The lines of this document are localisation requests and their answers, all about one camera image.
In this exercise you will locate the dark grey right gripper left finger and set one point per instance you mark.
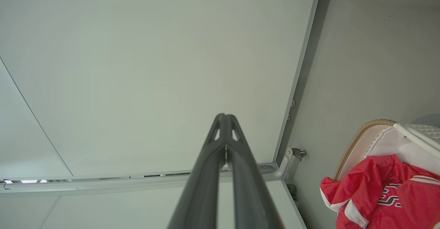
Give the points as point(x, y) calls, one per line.
point(199, 187)

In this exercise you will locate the grey metal partition floor rail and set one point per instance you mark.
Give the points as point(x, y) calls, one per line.
point(103, 185)

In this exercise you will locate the white woven laundry basket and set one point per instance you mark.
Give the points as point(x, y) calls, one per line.
point(412, 137)

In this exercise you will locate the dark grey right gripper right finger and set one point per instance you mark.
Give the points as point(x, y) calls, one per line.
point(252, 194)

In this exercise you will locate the red jersey with black print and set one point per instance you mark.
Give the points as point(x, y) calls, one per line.
point(371, 187)

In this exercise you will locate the white fabric basket liner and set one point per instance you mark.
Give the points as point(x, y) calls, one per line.
point(388, 143)

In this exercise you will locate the grey metal partition post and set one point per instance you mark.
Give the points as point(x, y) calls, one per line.
point(302, 81)

